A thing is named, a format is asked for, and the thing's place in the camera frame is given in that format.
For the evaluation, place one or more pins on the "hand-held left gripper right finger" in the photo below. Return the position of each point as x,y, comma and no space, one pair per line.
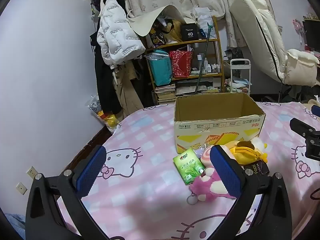
226,172

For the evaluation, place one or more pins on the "yellow plastic bag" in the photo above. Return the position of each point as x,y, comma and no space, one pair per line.
97,107

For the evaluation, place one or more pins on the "wooden shelf unit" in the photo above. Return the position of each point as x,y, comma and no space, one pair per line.
218,55

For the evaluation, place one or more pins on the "pink foam block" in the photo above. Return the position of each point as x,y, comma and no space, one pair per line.
207,156

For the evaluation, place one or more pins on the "red patterned bag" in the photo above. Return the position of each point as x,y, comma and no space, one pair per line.
180,63

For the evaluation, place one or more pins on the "yellow plush dog purse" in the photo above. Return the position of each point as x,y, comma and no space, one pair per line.
246,152

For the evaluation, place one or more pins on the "beige coat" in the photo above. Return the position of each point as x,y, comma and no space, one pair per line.
127,92

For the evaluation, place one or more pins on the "black packet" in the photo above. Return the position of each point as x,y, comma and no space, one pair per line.
257,168

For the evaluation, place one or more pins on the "white trolley cart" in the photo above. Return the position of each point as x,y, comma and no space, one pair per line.
240,61

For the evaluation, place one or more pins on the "white wall socket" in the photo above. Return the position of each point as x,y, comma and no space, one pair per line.
21,188
32,172

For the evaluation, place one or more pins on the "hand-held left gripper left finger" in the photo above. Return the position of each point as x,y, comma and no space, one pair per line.
91,172

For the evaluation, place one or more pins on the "black coat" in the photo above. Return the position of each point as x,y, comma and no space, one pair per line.
105,85

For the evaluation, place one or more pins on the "green mop pole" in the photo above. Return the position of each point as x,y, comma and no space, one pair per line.
203,60

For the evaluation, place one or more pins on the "green tissue packet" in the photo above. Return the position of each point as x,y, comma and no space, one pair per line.
187,166

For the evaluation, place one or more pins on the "blue cloth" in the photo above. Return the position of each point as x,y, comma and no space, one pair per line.
16,226

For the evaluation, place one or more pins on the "beige curled mat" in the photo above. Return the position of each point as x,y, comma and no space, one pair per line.
145,22

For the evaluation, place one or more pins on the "yellow black bag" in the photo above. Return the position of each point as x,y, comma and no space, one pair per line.
172,30

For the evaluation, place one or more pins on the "black box with white print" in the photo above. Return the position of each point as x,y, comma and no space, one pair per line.
189,32

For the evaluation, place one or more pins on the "stack of books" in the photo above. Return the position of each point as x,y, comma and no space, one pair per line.
165,92

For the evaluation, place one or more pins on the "group of small bottles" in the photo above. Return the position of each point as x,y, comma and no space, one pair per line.
207,67

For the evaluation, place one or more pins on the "black monitor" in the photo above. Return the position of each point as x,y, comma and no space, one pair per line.
312,32

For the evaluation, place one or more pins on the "white puffer jacket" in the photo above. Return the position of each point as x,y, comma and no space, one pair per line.
115,35

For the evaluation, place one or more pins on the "teal bag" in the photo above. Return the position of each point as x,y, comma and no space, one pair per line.
161,70

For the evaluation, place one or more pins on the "white paper bags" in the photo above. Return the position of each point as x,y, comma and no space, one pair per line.
203,17

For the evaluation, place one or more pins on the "pile of papers and magazines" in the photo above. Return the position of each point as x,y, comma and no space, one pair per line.
190,88

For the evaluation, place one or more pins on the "pink plush toy with keyring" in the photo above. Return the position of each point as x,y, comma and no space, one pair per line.
212,187

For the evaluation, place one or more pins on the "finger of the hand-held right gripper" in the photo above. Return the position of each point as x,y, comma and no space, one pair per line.
301,127
316,110

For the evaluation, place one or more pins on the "cream recliner chair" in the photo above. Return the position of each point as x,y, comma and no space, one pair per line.
265,30

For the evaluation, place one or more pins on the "pink desk fan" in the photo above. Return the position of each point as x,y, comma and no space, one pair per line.
298,26

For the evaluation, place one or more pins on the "printed cardboard box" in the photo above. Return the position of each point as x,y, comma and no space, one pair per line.
212,130

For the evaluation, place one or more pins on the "white yellow plush toy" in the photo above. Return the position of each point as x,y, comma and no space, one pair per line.
258,143

